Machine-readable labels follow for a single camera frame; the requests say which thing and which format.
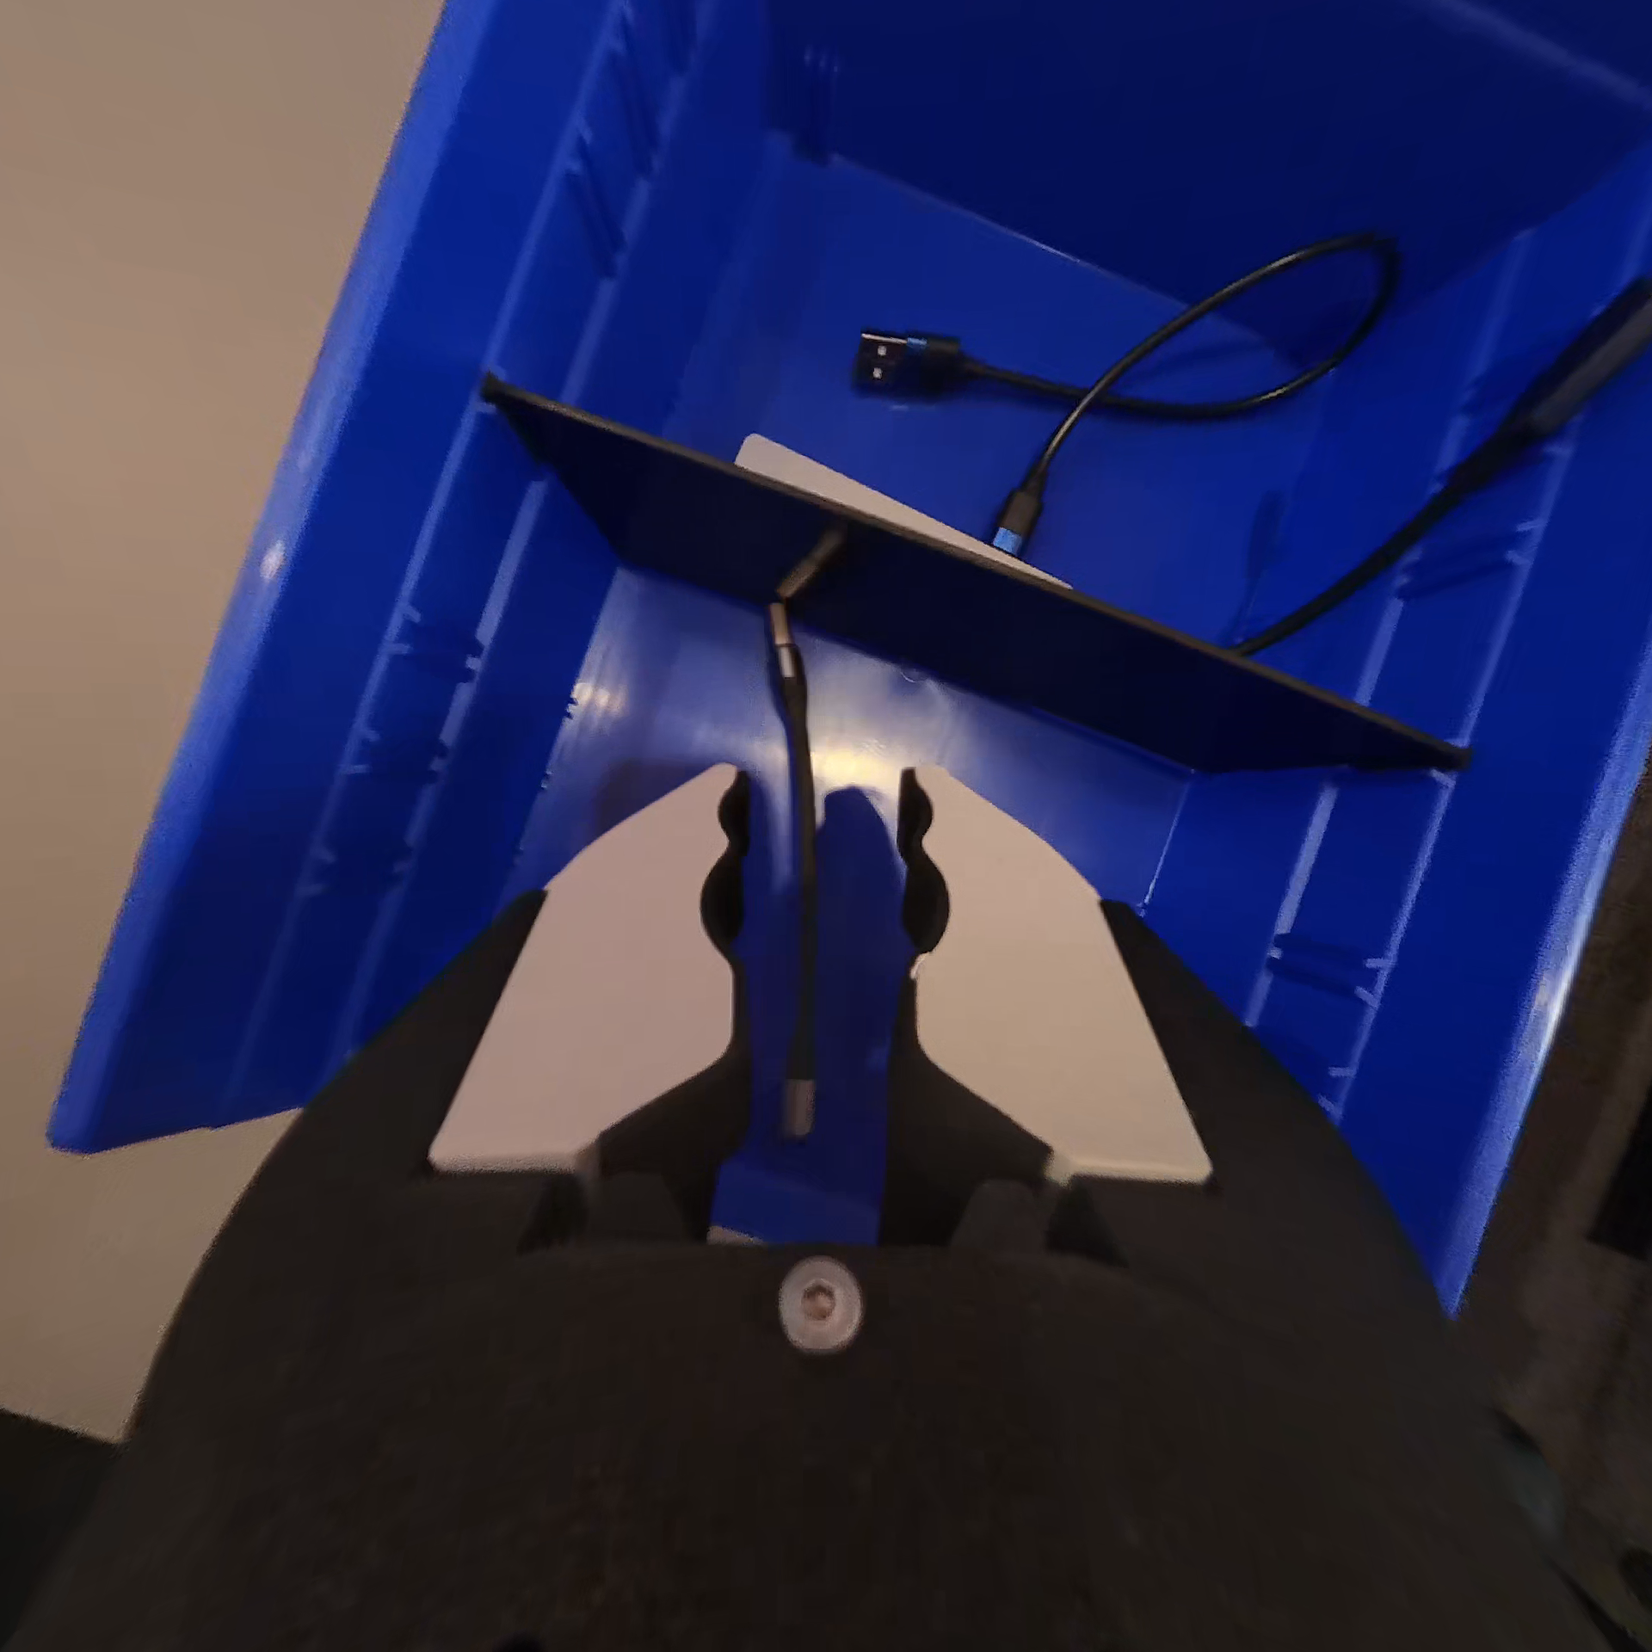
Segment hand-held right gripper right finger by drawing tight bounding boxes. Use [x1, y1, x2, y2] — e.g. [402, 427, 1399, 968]
[886, 763, 1218, 1192]

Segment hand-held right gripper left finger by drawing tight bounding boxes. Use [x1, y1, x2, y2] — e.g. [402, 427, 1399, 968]
[426, 761, 756, 1176]

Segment black cable grey plugs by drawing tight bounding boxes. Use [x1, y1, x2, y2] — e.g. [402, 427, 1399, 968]
[760, 596, 829, 1143]

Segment blue plastic bin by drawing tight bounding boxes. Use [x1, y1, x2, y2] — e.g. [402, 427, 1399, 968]
[44, 0, 1652, 1318]

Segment grey usb hub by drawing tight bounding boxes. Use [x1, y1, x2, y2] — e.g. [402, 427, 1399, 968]
[733, 433, 1075, 592]

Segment black usb cable blue plugs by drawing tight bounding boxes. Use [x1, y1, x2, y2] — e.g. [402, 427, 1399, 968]
[851, 232, 1401, 559]

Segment dark slim usb hub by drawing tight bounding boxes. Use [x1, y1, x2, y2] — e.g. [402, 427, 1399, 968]
[1230, 277, 1652, 653]

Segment black bin divider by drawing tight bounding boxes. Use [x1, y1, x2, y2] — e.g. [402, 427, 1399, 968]
[479, 372, 1472, 777]

